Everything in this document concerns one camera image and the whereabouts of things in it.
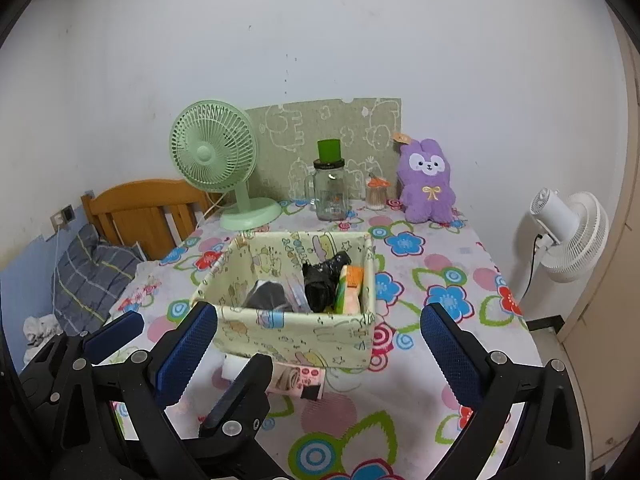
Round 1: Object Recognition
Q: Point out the white pink printed packet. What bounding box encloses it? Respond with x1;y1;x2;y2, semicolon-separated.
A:
222;352;329;403

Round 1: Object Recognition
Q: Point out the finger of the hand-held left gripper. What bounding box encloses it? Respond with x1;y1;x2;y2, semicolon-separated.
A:
62;354;301;480
19;310;146;441

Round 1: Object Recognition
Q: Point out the black bag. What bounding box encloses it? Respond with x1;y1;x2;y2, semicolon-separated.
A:
302;252;351;314

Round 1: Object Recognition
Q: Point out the floral tablecloth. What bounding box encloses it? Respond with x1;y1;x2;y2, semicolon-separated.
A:
107;199;544;480

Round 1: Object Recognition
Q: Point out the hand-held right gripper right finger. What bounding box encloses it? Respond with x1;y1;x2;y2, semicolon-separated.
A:
420;302;591;480

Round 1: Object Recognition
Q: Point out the green cartoon printed board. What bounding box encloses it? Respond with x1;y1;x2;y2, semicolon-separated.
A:
244;97;402;202

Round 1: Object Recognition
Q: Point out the glass cotton swab jar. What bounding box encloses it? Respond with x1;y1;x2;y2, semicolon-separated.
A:
365;172;390;211

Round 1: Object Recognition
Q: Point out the yellow printed fabric storage box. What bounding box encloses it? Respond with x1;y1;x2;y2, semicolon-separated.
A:
190;231;377;372

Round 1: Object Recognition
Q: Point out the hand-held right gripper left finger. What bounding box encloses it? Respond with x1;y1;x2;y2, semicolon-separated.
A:
60;302;219;461

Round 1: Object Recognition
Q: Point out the white standing fan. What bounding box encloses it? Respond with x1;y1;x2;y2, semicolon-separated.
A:
517;188;610;331

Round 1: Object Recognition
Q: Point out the green cup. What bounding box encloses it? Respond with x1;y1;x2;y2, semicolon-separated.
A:
316;139;344;162

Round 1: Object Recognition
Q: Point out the white fan cable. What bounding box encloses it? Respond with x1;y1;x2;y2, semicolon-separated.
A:
202;192;232;219

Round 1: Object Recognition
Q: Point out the orange green sponge packet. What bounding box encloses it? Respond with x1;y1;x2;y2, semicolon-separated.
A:
334;265;365;316

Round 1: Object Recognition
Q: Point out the glass mug jar black lid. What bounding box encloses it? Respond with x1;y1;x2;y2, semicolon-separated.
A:
305;157;350;222

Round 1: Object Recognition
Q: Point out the purple plush bunny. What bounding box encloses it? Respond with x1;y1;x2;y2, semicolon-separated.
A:
394;132;459;225

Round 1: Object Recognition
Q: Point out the grey plaid pillow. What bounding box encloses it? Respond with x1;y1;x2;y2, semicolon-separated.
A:
52;223;147;334

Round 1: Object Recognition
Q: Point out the black cloth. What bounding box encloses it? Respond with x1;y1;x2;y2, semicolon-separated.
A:
243;280;296;314

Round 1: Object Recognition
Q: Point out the white charger cable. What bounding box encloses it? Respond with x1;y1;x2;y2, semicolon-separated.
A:
51;224;65;322

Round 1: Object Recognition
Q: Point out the green desk fan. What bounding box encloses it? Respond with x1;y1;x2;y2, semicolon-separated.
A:
168;101;282;231

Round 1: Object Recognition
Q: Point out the white crumpled cloth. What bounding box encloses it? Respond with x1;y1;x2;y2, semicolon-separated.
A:
22;312;64;349

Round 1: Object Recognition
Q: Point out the wooden bed headboard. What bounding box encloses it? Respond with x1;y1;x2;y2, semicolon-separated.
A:
81;179;222;261

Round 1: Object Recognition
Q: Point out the blue bed sheet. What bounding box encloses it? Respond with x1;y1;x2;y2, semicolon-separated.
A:
0;226;92;361

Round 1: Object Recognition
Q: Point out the black fan cable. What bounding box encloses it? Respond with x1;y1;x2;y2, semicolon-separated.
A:
521;232;544;302

